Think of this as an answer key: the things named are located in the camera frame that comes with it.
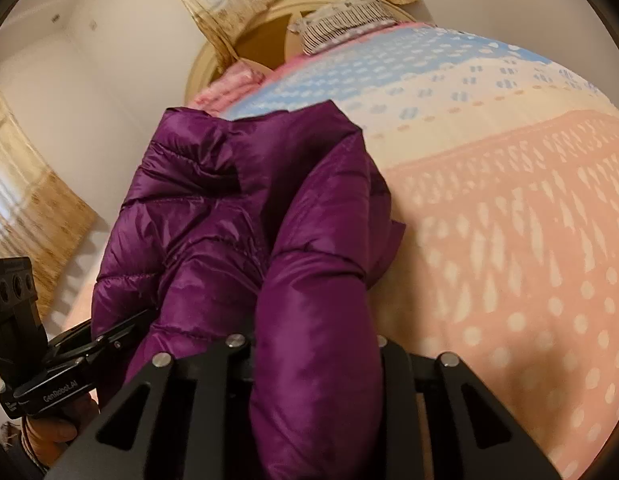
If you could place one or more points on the person's left hand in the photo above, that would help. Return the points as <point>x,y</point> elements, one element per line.
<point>46,439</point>

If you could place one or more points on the folded pink blanket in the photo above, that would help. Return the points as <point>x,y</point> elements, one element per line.
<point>239,80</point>

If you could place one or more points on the striped grey pillow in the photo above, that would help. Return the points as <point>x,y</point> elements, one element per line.
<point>340,22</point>

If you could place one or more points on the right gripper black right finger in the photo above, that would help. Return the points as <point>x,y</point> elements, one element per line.
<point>440,421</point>

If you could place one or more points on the cream wooden headboard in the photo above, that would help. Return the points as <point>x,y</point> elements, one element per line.
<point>269,46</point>

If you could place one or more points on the purple hooded puffer jacket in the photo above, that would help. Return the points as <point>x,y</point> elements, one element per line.
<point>274,226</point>

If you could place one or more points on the polka dot bed cover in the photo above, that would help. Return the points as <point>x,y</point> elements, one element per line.
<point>503,168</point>

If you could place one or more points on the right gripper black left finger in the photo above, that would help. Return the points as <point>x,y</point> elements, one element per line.
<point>177,419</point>

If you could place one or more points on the beige window curtain left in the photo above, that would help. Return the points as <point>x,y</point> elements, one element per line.
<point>40,216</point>

